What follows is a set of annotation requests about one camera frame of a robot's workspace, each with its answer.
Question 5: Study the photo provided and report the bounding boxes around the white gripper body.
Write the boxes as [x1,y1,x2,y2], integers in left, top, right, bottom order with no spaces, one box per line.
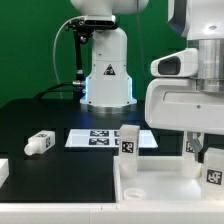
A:
[145,48,224,135]

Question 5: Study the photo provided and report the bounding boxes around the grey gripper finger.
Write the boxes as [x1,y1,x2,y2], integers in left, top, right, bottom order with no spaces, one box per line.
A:
[187,132,204,161]

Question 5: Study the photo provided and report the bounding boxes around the white square tabletop tray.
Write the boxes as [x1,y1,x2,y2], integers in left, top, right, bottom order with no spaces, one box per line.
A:
[114,156,224,203]

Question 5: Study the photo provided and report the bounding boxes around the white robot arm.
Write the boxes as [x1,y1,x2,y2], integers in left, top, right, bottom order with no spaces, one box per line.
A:
[70,0,224,157]

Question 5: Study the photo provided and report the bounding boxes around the white marker sheet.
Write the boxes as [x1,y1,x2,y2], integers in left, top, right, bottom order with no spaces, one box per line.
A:
[65,129,158,148]

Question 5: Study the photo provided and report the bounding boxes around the white front barrier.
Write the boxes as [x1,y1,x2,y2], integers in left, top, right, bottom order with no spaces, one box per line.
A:
[0,201,224,224]

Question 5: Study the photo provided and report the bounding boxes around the white left barrier block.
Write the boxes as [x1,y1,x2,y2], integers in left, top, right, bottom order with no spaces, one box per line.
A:
[0,159,9,188]

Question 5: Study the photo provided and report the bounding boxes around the black cables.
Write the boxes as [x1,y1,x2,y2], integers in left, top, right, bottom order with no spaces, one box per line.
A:
[32,79,86,101]

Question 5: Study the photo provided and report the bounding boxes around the grey cable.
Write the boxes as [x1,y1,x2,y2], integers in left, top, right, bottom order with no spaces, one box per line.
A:
[52,15,84,100]

